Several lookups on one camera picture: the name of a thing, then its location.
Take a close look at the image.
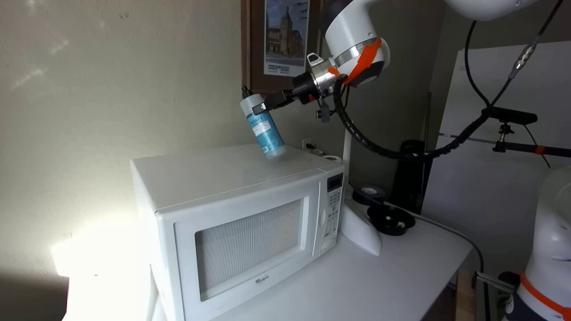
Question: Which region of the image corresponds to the white refrigerator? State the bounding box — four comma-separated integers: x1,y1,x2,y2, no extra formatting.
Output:
421,41,571,278

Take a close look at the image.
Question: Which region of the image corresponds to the black tape roll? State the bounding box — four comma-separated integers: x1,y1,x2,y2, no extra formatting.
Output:
352,185,387,207

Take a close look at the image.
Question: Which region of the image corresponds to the black bowl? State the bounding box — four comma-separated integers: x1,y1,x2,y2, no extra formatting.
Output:
366,204,417,237

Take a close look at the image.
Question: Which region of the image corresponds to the camera on mount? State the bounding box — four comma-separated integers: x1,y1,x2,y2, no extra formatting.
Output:
483,106,571,159

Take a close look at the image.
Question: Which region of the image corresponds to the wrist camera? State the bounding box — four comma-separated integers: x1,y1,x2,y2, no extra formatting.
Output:
315,99,333,124

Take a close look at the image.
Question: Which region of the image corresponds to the framed picture of building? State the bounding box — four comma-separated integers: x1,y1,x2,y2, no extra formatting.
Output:
240,0,324,95

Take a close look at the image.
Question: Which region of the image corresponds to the microwave door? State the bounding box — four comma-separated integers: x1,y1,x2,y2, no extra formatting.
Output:
155,185,323,321

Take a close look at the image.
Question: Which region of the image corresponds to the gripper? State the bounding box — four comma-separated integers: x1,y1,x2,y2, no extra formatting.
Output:
242,71,319,115

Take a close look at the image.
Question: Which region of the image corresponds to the white microwave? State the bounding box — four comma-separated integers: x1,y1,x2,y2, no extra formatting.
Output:
130,143,347,321

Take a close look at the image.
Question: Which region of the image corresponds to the white pole holder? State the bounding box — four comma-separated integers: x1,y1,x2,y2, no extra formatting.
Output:
340,128,383,257

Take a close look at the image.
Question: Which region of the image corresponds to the grey cable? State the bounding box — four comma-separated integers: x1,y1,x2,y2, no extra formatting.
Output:
401,210,485,273

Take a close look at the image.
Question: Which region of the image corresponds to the clear bottle with blue label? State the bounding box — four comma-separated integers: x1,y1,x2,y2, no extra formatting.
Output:
240,93,287,160

